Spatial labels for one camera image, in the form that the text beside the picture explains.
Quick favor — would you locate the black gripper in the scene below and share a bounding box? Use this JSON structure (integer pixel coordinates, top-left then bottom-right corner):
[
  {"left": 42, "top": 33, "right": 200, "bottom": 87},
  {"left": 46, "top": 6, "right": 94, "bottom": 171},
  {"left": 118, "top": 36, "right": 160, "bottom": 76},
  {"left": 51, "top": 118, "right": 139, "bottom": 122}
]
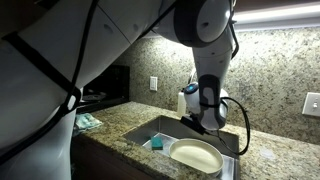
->
[{"left": 180, "top": 116, "right": 205, "bottom": 135}]

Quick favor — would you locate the chrome gooseneck faucet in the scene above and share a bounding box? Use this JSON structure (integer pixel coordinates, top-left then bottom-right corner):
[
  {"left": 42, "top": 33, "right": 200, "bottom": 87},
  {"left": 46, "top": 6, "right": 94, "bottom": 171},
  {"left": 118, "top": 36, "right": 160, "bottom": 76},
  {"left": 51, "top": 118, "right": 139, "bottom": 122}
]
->
[{"left": 187, "top": 68, "right": 196, "bottom": 84}]

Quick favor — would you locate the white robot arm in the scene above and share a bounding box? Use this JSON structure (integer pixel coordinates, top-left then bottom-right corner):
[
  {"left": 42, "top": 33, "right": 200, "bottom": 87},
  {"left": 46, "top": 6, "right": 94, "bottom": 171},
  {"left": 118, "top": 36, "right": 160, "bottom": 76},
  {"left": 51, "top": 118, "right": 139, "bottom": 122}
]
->
[{"left": 0, "top": 0, "right": 235, "bottom": 180}]

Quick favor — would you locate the teal sponge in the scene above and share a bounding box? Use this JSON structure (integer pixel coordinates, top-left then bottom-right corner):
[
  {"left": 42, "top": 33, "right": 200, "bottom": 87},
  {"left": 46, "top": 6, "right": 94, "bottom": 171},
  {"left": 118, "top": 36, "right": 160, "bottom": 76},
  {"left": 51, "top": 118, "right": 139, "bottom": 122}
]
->
[{"left": 151, "top": 137, "right": 163, "bottom": 150}]

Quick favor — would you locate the white soap dispenser bottle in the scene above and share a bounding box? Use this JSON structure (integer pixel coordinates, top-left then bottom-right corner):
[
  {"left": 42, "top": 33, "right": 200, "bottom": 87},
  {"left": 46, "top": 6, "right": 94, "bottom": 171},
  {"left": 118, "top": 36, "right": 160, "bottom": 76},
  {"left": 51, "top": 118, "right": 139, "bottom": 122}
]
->
[{"left": 177, "top": 91, "right": 186, "bottom": 117}]

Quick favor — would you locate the stainless steel sink basin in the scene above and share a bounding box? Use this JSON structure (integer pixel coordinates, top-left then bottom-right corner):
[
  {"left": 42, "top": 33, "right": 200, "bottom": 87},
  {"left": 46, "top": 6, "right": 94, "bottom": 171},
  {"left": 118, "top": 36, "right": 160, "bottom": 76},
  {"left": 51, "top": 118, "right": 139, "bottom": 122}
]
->
[{"left": 124, "top": 116, "right": 240, "bottom": 180}]

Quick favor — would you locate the white outlet near board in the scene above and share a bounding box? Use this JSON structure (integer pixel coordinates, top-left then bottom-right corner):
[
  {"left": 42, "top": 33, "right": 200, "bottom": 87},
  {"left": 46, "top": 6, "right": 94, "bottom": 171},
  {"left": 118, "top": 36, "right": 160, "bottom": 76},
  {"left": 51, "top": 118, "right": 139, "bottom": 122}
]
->
[{"left": 149, "top": 76, "right": 158, "bottom": 91}]

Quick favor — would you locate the black microwave oven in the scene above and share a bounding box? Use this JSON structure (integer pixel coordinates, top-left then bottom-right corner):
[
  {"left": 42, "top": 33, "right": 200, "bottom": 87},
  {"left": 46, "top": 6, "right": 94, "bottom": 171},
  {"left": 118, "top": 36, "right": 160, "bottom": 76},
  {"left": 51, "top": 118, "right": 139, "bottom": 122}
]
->
[{"left": 77, "top": 65, "right": 130, "bottom": 113}]

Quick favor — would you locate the teal cloth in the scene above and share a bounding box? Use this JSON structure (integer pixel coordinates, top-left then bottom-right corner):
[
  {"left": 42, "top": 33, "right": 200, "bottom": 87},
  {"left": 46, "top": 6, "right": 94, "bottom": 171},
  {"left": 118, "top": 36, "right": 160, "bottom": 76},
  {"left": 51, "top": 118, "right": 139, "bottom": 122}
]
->
[{"left": 76, "top": 113, "right": 102, "bottom": 130}]

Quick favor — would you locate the under-cabinet light strip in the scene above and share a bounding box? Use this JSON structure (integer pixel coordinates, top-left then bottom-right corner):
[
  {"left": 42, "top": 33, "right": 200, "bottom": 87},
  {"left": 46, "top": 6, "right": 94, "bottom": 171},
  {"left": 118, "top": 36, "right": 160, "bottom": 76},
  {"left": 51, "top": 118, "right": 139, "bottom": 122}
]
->
[{"left": 233, "top": 2, "right": 320, "bottom": 32}]

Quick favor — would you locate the cream pan with wooden handle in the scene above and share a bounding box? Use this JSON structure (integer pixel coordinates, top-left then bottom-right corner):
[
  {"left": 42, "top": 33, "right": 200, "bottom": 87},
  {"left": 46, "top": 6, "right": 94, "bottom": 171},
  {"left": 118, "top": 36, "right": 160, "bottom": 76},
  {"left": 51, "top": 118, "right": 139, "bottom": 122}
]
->
[{"left": 169, "top": 138, "right": 224, "bottom": 177}]

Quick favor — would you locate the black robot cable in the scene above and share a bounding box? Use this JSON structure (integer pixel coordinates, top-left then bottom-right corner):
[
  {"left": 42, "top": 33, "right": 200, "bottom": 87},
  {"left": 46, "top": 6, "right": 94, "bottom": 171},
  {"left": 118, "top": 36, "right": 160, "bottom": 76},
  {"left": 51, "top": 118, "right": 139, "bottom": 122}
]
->
[{"left": 213, "top": 96, "right": 251, "bottom": 156}]

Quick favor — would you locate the white light switch plate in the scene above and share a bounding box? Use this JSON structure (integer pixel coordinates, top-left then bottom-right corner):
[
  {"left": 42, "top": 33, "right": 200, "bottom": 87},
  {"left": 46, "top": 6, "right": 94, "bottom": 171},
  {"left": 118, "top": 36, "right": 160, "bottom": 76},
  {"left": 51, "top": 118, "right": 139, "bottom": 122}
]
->
[{"left": 302, "top": 92, "right": 320, "bottom": 117}]

